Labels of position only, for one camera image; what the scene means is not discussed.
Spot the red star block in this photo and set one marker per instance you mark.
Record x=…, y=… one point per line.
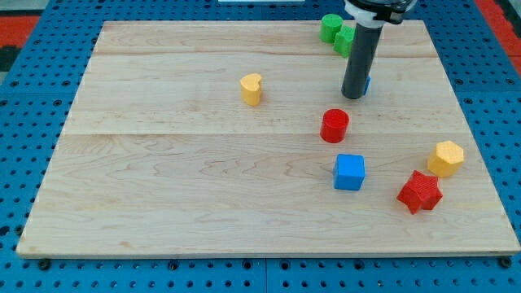
x=420, y=192

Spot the yellow heart block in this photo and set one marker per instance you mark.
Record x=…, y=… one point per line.
x=251, y=89

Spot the green cylinder block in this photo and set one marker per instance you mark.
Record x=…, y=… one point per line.
x=330, y=26

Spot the red cylinder block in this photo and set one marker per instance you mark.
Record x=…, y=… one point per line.
x=334, y=125

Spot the wooden board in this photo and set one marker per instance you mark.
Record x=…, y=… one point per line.
x=160, y=158

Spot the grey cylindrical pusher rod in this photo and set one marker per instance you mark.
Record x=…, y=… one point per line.
x=364, y=44

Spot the green star block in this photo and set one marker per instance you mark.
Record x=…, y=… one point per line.
x=343, y=41

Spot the yellow hexagon block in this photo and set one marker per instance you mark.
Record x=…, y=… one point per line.
x=446, y=159

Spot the blue block behind rod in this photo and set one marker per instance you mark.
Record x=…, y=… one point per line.
x=367, y=85

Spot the blue cube block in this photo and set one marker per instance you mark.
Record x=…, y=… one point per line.
x=349, y=172

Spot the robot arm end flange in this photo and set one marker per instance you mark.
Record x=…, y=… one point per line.
x=377, y=13

